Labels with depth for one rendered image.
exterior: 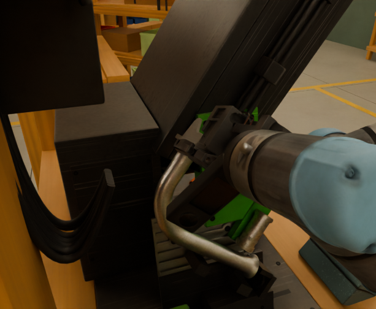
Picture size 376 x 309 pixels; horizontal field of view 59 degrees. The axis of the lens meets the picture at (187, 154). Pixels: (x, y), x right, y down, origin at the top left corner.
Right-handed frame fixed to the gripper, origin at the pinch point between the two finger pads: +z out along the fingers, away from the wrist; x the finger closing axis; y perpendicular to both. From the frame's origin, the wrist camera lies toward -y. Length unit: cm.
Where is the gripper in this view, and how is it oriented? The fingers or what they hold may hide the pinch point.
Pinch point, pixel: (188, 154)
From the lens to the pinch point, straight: 54.2
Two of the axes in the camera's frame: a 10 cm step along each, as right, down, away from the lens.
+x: -7.8, -5.1, -3.5
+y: 5.3, -8.5, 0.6
